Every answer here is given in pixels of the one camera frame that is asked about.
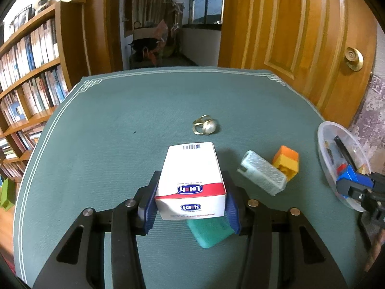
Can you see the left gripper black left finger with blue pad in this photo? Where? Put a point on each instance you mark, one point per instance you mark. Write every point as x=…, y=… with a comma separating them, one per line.
x=78, y=259

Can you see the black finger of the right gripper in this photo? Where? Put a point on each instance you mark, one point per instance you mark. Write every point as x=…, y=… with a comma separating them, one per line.
x=360, y=191

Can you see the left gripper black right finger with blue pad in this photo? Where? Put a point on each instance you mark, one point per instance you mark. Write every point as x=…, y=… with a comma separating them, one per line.
x=304, y=260

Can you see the white red medicine box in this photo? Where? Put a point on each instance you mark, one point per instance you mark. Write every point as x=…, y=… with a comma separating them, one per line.
x=191, y=184

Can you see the teal dental floss case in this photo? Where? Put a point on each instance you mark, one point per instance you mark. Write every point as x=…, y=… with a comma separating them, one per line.
x=210, y=231

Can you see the pale teal small box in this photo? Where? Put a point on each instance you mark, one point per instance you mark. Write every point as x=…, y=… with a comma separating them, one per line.
x=262, y=173

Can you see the yellow white small box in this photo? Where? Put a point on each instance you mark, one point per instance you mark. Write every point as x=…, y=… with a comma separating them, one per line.
x=363, y=170

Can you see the red duplo brick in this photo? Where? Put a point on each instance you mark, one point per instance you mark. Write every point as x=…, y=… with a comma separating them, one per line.
x=341, y=168

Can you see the person's hand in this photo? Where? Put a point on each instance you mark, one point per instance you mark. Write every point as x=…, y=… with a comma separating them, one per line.
x=375, y=250

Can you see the blue duplo brick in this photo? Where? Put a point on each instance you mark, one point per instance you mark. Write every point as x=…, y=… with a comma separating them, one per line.
x=349, y=175

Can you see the clear plastic bowl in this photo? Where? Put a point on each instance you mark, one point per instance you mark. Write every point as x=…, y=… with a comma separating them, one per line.
x=330, y=157

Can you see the black curved plastic piece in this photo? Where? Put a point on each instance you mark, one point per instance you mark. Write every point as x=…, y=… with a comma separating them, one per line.
x=345, y=152

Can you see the orange yellow duplo block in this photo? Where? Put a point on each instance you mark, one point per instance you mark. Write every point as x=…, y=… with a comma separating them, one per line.
x=287, y=161

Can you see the green table mat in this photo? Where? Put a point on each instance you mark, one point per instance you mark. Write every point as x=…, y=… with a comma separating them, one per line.
x=113, y=131

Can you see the green box on floor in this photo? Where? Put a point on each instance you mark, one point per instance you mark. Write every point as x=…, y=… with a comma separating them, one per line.
x=8, y=194

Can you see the brass door knob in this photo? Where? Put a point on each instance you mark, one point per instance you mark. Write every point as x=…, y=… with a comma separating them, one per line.
x=353, y=59

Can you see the wooden door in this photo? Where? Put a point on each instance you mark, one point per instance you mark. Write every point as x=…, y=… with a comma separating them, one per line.
x=304, y=42

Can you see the wooden bookshelf with books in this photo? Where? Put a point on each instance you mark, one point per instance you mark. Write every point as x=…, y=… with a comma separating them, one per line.
x=40, y=64

